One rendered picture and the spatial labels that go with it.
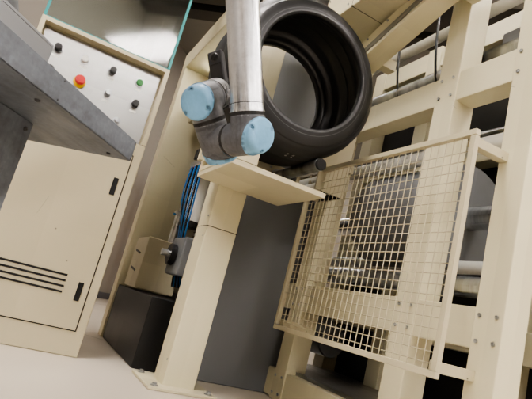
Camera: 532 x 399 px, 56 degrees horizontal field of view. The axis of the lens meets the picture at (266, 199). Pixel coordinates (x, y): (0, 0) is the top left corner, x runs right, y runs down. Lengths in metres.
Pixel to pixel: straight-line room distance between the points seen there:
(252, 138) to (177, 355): 1.02
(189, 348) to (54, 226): 0.71
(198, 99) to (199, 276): 0.85
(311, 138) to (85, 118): 1.04
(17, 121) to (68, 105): 0.14
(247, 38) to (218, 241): 0.95
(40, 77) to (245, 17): 0.66
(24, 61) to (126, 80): 1.62
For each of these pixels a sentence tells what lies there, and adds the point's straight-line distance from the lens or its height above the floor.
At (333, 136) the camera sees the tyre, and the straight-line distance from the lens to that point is 1.78.
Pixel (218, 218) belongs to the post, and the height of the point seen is 0.66.
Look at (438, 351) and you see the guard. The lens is 1.41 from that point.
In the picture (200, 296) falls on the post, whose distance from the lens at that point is 1.96.
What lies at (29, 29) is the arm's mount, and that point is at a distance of 0.94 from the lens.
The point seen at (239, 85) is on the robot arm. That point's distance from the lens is 1.25.
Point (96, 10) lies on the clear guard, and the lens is 2.39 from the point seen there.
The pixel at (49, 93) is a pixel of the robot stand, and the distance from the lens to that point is 0.76.
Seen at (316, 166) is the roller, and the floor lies 0.89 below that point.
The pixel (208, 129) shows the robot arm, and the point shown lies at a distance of 1.33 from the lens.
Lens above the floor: 0.35
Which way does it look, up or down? 12 degrees up
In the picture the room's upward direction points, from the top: 15 degrees clockwise
